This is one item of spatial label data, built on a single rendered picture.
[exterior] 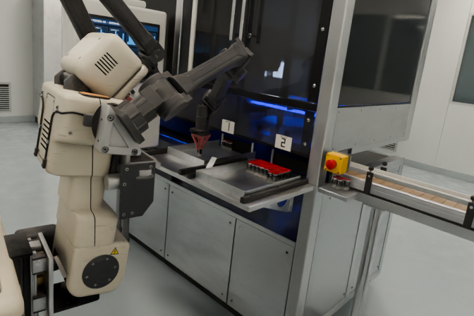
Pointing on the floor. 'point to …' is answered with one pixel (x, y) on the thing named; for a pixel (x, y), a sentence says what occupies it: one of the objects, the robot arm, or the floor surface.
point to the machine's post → (323, 130)
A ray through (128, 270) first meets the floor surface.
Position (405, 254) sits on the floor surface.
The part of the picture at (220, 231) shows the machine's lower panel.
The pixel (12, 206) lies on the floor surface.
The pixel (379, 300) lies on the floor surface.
